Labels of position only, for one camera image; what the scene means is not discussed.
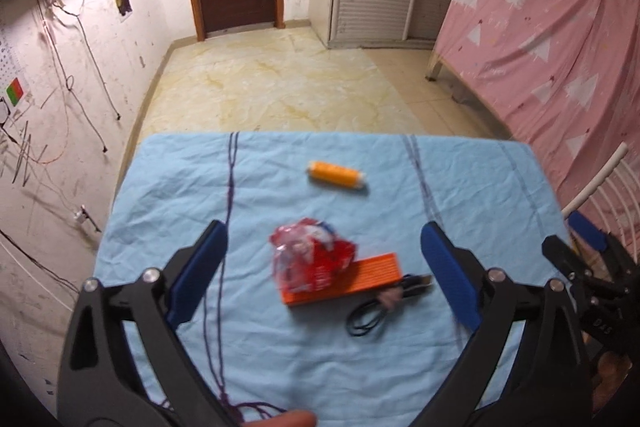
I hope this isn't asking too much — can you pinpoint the pink tree print curtain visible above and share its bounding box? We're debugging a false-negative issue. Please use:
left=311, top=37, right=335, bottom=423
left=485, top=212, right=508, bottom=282
left=432, top=0, right=640, bottom=228

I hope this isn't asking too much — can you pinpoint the light blue printed cloth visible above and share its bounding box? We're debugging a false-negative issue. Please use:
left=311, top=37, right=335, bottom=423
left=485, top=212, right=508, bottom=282
left=92, top=132, right=573, bottom=427

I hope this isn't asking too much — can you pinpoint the orange box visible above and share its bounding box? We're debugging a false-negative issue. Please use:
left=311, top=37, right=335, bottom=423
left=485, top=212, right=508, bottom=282
left=281, top=252, right=405, bottom=308

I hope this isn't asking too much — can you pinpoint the orange thread spool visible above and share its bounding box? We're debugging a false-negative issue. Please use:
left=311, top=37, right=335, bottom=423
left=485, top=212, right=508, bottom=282
left=306, top=160, right=369, bottom=192

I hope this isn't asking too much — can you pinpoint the person's right hand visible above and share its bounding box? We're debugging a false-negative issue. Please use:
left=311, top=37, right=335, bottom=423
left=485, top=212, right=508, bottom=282
left=592, top=349, right=633, bottom=390

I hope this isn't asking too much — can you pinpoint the white eye chart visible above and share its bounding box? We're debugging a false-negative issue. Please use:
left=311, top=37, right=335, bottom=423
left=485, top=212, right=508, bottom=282
left=0, top=24, right=23, bottom=80

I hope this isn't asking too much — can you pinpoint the red green wall card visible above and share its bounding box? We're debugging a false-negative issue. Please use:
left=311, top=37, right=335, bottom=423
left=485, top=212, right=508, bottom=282
left=5, top=77, right=26, bottom=105

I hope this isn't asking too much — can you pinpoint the red plastic wrapper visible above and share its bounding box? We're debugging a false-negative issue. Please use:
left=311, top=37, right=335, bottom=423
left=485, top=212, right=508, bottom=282
left=270, top=218, right=358, bottom=295

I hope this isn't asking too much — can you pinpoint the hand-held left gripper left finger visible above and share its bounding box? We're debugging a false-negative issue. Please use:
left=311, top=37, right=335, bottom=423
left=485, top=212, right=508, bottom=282
left=57, top=220, right=236, bottom=427

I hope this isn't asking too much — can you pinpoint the black wall cable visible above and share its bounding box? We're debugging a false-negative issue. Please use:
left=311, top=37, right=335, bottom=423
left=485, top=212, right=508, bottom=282
left=35, top=0, right=123, bottom=122

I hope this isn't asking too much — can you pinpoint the white wall plug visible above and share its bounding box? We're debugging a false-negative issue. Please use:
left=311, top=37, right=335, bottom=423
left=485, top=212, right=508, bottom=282
left=74, top=206, right=101, bottom=230

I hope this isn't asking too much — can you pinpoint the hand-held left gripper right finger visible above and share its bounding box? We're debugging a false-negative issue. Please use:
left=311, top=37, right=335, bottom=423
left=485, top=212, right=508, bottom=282
left=420, top=221, right=593, bottom=427

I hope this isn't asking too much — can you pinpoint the white metal chair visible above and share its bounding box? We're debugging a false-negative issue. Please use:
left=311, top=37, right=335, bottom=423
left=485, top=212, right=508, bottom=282
left=560, top=142, right=640, bottom=268

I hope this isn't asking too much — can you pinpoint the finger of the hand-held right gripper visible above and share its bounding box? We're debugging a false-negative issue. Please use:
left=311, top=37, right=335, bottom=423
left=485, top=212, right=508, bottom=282
left=541, top=236, right=588, bottom=280
left=567, top=211, right=626, bottom=265

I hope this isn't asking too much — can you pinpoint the person's left hand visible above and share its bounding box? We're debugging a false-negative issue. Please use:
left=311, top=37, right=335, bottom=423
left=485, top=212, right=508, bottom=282
left=257, top=409, right=319, bottom=427

